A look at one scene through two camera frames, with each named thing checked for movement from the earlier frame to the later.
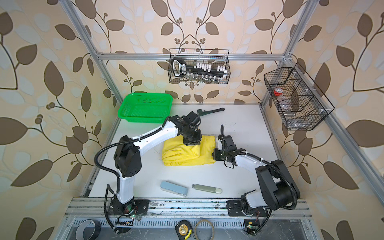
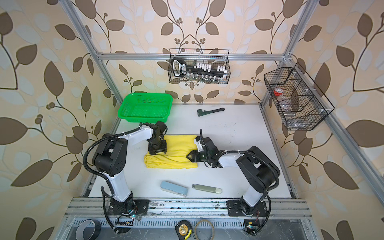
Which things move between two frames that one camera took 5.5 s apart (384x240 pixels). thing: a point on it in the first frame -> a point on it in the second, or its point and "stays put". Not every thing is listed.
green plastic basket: [145, 107] stays put
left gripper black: [197, 141] -> [164, 147]
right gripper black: [215, 154] -> [194, 156]
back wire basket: [199, 66] stays put
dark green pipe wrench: [200, 112] stays put
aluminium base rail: [166, 208] stays put
